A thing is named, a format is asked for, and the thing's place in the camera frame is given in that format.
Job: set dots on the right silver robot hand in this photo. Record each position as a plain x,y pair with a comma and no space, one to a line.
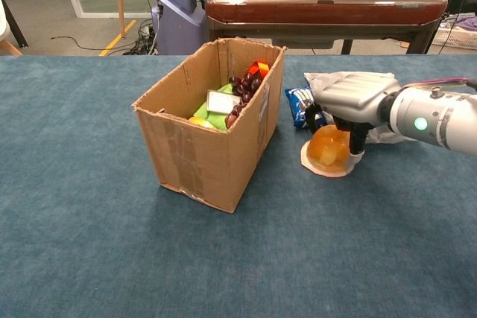
354,94

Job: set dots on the grey translucent plastic bag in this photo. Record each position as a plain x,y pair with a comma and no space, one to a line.
316,81

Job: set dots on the blue cookie snack pack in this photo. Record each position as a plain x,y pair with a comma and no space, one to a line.
296,104

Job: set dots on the orange fruit jelly cup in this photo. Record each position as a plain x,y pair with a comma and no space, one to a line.
328,150

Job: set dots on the bunch of dark red grapes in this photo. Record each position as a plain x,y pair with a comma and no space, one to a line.
246,85

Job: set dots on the open brown cardboard box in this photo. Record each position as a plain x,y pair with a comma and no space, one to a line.
201,161

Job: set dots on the brown mahjong table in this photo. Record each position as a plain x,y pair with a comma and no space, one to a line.
316,12

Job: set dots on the orange ribbon packet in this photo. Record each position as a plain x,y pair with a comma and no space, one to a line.
259,68

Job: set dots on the white plastic basket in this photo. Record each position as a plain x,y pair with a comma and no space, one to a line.
454,38

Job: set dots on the purple cloth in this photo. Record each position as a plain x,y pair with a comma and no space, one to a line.
467,23

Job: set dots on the white power strip with plugs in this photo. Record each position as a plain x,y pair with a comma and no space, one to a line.
145,31

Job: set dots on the blue felt table mat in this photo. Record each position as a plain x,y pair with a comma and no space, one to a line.
74,221

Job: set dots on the black slanted bar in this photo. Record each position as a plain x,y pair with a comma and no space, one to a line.
15,24

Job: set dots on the white chair with wooden legs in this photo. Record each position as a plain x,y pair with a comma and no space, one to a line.
3,31

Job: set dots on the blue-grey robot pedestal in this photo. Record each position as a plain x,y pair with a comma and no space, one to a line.
179,24

